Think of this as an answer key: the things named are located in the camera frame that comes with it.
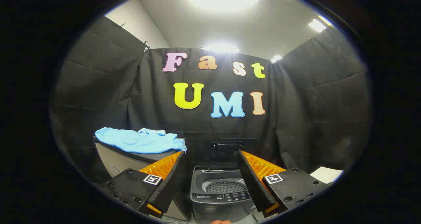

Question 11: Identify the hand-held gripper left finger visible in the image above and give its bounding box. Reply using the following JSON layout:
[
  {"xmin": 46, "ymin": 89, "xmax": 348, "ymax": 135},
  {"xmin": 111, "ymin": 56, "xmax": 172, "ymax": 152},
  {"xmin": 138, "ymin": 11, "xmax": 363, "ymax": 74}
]
[{"xmin": 99, "ymin": 151, "xmax": 187, "ymax": 218}]

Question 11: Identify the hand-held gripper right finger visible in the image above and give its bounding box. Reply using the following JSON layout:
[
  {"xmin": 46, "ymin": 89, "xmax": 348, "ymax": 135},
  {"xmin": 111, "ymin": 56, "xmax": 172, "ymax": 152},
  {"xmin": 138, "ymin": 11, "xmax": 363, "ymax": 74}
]
[{"xmin": 237, "ymin": 149, "xmax": 331, "ymax": 218}]

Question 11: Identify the grey washing machine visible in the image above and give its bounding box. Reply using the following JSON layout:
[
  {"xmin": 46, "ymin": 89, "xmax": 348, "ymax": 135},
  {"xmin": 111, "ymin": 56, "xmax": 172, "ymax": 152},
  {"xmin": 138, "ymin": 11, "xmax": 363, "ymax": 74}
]
[{"xmin": 190, "ymin": 165, "xmax": 261, "ymax": 223}]

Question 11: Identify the light blue polo shirt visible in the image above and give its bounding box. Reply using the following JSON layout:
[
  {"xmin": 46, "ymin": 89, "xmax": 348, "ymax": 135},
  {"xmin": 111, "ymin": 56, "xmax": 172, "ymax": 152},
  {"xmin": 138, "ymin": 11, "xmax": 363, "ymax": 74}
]
[{"xmin": 94, "ymin": 127, "xmax": 187, "ymax": 154}]

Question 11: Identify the grey cabinet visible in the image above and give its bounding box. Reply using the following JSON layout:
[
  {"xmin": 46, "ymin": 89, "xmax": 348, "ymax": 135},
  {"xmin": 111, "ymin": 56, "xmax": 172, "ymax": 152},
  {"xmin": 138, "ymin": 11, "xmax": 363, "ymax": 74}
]
[{"xmin": 93, "ymin": 136, "xmax": 192, "ymax": 219}]

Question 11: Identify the white flat panel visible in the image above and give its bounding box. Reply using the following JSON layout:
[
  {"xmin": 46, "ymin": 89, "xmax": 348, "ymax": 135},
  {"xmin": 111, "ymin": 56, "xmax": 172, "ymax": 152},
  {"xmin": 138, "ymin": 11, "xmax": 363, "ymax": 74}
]
[{"xmin": 310, "ymin": 166, "xmax": 344, "ymax": 184}]

